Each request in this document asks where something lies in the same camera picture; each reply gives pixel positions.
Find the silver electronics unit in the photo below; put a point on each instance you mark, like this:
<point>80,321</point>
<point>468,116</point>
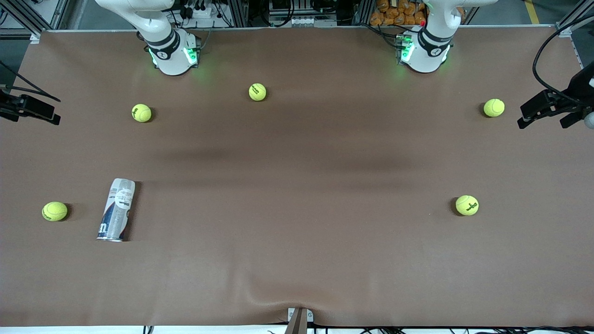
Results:
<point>301,16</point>

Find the brown table cover mat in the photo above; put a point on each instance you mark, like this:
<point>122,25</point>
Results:
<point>297,232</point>

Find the metal table clamp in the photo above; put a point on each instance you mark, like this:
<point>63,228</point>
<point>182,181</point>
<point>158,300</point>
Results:
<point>299,322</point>

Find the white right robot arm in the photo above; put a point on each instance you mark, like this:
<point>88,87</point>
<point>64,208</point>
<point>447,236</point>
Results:
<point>169,58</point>

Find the white corner bracket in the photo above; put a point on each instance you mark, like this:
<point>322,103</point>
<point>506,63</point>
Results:
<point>35,38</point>
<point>565,32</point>

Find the orange packaged goods pile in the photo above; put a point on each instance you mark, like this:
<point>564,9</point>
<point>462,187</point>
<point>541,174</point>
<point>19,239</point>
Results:
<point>399,11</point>

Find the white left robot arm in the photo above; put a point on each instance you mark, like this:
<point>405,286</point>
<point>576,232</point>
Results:
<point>429,58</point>

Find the yellow-green tennis ball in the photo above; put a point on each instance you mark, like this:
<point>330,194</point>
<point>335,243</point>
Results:
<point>54,211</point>
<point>467,205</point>
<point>257,92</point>
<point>494,107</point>
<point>141,112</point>

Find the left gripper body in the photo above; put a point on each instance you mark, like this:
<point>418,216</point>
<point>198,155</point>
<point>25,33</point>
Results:
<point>583,87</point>

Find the Wilson tennis ball can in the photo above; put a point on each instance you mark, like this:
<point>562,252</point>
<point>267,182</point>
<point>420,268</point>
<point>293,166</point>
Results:
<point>118,208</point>

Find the aluminium frame profile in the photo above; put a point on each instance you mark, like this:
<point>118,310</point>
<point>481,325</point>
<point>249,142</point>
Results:
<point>361,11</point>
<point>32,18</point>
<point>239,11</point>
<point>575,18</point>

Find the white power strip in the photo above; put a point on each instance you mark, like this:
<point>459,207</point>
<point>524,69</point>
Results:
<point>198,12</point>

